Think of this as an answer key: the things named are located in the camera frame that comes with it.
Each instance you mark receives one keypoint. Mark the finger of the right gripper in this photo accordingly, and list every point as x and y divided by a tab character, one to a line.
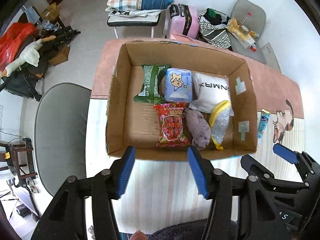
300	161
266	177

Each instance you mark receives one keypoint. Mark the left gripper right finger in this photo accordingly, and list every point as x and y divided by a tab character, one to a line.
258	217

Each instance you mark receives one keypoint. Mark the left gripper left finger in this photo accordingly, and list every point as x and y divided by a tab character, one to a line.
64	217

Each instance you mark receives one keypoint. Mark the yellow silver scrub sponge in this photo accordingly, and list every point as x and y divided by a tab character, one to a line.
219	121

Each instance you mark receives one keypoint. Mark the lavender cloth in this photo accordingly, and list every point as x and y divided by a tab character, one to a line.
198	128

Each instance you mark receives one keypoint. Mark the red snack bag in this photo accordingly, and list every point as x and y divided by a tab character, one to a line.
171	132

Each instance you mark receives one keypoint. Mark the green snack bag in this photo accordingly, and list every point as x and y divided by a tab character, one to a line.
153	75

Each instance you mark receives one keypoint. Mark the pink cat rug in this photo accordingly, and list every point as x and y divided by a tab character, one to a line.
270	86

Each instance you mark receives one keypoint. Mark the blue tube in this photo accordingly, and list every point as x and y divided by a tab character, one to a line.
264	118

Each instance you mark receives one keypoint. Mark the white pouch black lettering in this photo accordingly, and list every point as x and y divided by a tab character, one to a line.
209	92

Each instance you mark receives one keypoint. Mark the grey office chair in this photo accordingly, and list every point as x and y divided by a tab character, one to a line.
60	134

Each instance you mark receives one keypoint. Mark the blue tissue pack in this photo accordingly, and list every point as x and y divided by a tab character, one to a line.
178	85

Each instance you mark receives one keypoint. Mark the cardboard box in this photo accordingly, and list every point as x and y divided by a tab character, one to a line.
136	124

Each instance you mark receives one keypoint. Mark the yellow snack bags on chair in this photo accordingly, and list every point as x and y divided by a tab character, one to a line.
242	34

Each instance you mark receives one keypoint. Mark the black white patterned bag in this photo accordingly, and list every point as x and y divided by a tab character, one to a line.
213	28

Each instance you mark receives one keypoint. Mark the grey cushioned chair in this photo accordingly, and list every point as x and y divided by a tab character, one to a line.
254	18

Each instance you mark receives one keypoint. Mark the pink suitcase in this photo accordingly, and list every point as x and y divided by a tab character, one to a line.
183	20

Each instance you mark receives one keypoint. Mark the white goose plush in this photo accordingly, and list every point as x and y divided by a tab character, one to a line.
30	54

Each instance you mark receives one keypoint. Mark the red plastic bag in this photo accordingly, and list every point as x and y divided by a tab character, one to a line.
13	39

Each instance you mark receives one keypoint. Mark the white frame chair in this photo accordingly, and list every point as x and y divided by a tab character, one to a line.
133	18

